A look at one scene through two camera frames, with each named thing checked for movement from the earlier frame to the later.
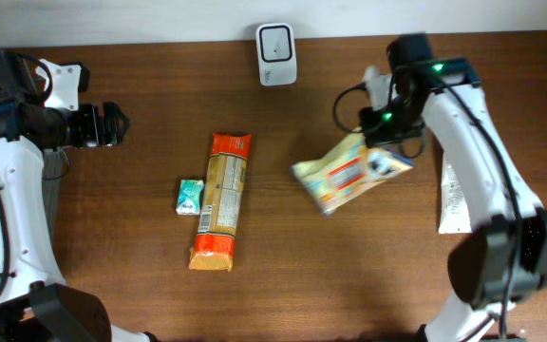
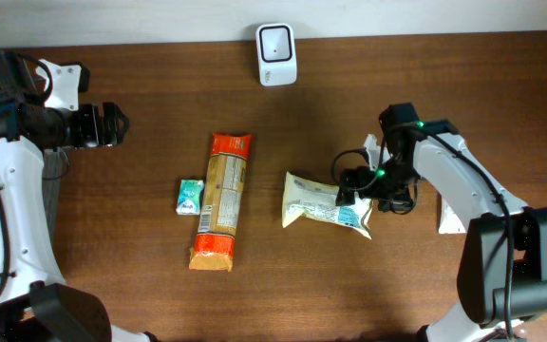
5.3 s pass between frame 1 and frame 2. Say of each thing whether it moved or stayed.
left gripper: stayed
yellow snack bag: moved
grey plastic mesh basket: stayed
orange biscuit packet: stayed
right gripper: moved
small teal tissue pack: stayed
